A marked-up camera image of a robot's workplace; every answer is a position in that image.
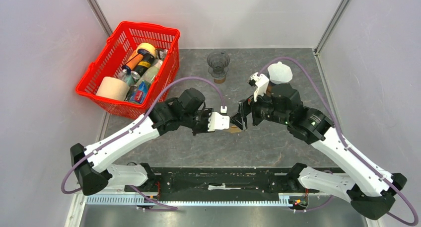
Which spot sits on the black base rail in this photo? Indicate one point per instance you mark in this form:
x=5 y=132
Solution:
x=221 y=184

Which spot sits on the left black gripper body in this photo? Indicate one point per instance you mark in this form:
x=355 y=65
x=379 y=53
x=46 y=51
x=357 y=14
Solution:
x=200 y=121

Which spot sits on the brown wooden ring holder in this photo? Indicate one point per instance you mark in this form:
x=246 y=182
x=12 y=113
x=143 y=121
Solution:
x=270 y=87

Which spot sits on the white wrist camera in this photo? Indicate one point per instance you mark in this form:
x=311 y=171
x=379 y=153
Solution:
x=260 y=82
x=219 y=120

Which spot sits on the red plastic basket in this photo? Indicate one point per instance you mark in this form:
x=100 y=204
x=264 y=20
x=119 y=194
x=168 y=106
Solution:
x=120 y=45

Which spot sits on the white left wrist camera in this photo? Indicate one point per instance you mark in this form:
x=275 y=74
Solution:
x=219 y=120

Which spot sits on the grey transparent dripper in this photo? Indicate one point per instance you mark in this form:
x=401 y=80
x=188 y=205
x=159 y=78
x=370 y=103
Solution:
x=218 y=63

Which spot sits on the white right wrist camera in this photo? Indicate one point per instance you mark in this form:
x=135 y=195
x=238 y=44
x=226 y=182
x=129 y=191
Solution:
x=260 y=82

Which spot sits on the yellow tape roll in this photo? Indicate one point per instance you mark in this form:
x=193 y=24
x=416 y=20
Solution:
x=142 y=48

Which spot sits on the white paper coffee filter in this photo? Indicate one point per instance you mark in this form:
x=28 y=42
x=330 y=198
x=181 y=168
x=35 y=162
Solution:
x=279 y=73

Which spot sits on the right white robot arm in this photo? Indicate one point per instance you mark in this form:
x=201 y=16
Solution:
x=368 y=188

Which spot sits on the clear plastic bottle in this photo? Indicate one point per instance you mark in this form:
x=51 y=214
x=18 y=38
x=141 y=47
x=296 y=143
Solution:
x=150 y=74

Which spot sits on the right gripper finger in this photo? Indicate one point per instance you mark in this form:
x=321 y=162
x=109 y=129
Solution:
x=239 y=120
x=244 y=111

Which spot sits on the small glass with brown band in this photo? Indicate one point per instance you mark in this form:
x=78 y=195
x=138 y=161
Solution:
x=219 y=80

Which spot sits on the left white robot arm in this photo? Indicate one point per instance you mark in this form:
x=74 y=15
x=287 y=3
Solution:
x=93 y=165

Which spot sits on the brown paper coffee filter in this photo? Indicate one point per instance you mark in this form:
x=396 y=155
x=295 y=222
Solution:
x=234 y=129

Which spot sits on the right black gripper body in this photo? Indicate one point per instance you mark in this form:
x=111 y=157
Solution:
x=263 y=109

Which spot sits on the orange black bottle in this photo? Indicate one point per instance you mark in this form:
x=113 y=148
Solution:
x=139 y=63

